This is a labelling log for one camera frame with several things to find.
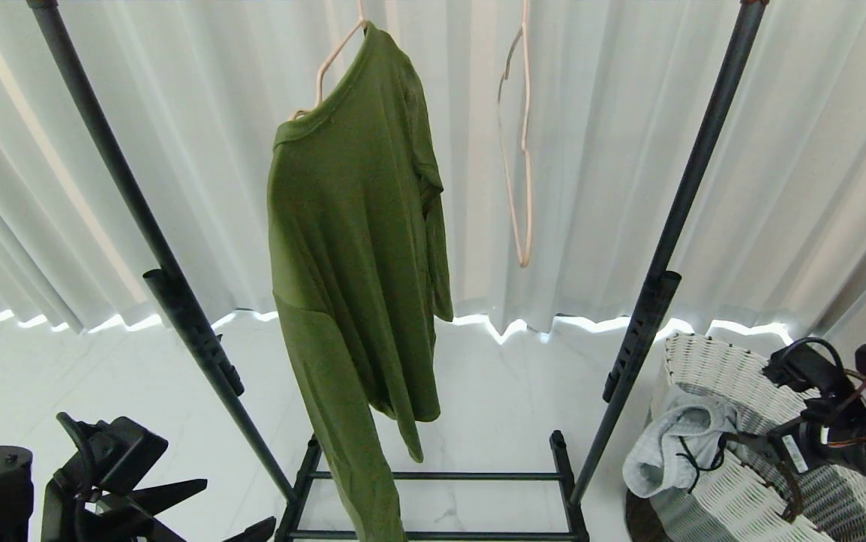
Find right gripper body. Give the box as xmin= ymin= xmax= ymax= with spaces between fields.
xmin=768 ymin=418 xmax=840 ymax=475

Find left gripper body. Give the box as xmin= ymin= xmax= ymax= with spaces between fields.
xmin=90 ymin=519 xmax=185 ymax=542

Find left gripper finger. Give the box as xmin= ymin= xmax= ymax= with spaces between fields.
xmin=102 ymin=479 xmax=208 ymax=528
xmin=224 ymin=517 xmax=277 ymax=542

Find pale grey shorts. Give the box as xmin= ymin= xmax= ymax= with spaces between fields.
xmin=621 ymin=391 xmax=743 ymax=498

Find green long-sleeved shirt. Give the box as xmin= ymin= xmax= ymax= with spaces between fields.
xmin=267 ymin=21 xmax=454 ymax=542

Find pink clothes hanger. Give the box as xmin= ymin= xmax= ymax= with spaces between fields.
xmin=290 ymin=0 xmax=370 ymax=121
xmin=497 ymin=0 xmax=535 ymax=268

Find white laundry basket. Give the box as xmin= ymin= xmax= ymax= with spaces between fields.
xmin=624 ymin=333 xmax=866 ymax=542

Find black clothes rack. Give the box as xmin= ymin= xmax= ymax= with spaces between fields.
xmin=26 ymin=0 xmax=769 ymax=542

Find white curtain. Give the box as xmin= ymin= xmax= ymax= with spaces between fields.
xmin=0 ymin=0 xmax=866 ymax=336

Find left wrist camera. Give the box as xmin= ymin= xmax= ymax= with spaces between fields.
xmin=41 ymin=413 xmax=170 ymax=542

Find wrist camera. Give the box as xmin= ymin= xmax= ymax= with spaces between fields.
xmin=763 ymin=361 xmax=855 ymax=426
xmin=41 ymin=413 xmax=170 ymax=542

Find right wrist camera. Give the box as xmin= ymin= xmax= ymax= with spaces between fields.
xmin=763 ymin=361 xmax=855 ymax=426

